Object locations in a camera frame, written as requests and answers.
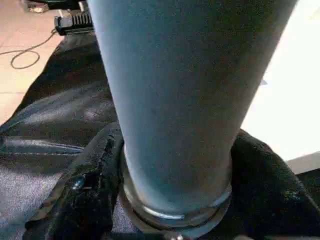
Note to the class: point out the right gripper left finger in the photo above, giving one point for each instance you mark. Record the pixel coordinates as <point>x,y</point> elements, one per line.
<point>82,200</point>

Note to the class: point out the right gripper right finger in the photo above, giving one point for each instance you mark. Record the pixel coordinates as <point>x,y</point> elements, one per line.
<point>270,200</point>

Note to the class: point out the white plastic stool seat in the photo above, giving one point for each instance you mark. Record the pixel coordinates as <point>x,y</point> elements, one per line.
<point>287,100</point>

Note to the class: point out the white plastic table leg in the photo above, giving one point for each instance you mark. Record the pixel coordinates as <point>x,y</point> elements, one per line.
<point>187,100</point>

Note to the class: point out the black work mat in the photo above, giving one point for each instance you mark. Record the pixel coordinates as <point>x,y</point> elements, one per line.
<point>62,112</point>

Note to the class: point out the black ribbed floor device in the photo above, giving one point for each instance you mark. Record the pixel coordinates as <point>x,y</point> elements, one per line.
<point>72,23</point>

